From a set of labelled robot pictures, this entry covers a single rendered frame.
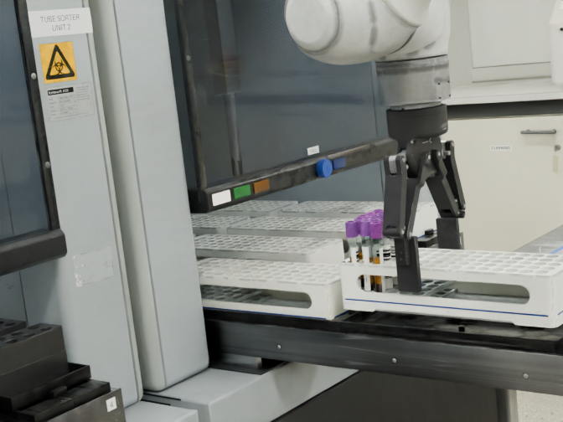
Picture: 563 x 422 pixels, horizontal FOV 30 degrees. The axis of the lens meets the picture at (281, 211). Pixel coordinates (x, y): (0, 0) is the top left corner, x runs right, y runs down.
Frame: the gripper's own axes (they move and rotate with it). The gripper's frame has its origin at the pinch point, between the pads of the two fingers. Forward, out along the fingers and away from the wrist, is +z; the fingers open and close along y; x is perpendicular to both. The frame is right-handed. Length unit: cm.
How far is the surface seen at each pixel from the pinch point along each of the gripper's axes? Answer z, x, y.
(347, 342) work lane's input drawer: 9.3, 9.5, -6.7
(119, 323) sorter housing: 3.6, 32.7, -24.2
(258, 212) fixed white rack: 3, 61, 41
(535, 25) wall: -22, 114, 292
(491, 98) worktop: 0, 103, 227
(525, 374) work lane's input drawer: 10.9, -15.4, -6.8
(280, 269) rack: 2.3, 25.3, 0.9
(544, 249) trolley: 6.7, 0.9, 36.7
